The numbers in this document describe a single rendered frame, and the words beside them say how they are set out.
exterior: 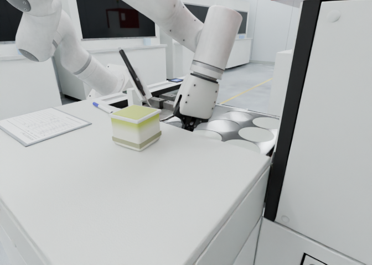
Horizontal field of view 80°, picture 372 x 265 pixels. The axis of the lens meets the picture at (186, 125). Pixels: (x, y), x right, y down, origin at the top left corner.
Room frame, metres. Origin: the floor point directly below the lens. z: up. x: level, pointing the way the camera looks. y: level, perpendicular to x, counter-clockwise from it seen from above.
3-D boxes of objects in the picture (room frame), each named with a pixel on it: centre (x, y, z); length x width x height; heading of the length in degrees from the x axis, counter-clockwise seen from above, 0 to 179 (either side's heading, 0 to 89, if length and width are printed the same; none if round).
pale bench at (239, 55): (7.91, -1.36, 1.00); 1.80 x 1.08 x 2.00; 142
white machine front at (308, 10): (0.67, -0.42, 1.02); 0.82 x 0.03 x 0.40; 142
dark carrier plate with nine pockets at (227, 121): (0.66, -0.12, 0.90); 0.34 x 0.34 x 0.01; 52
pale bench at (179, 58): (6.16, -0.02, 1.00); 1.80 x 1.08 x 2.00; 142
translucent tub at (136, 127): (0.42, 0.10, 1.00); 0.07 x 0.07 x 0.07; 61
